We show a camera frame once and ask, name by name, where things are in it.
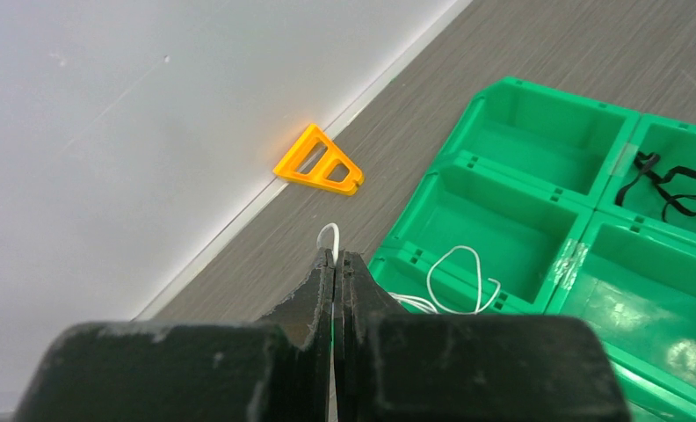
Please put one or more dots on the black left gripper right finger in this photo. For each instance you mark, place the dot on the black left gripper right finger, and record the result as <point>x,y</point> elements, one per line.
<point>393,365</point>

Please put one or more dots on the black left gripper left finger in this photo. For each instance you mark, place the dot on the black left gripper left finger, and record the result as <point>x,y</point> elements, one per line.
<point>276,368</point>

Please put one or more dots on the orange triangular plastic piece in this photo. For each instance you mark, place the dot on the orange triangular plastic piece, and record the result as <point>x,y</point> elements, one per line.
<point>319,176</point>

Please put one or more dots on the green plastic bin tray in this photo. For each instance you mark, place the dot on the green plastic bin tray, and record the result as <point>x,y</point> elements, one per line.
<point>545,202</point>

